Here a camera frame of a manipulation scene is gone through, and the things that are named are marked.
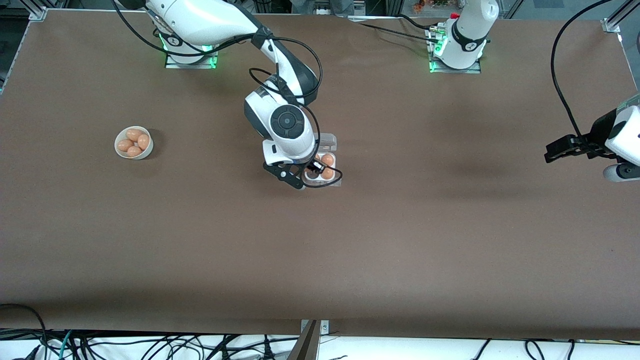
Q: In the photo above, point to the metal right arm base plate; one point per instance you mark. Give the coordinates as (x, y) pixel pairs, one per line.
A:
(190, 65)

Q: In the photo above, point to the small metal bracket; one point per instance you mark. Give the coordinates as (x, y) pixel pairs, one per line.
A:
(325, 327)

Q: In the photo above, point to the white round bowl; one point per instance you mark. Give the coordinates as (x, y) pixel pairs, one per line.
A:
(148, 152)

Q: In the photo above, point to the clear plastic egg box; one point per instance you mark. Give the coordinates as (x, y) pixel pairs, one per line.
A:
(327, 142)

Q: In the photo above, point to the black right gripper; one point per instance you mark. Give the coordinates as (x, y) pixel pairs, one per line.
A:
(313, 169)

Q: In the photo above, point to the clear tape strip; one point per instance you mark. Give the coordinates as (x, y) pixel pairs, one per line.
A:
(338, 184)

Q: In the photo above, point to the dark camera mount pole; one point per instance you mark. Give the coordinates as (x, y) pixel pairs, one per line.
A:
(306, 345)

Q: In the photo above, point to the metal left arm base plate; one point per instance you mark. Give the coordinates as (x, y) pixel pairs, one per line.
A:
(455, 71)

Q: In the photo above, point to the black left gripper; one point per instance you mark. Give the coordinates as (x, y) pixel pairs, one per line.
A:
(596, 134)

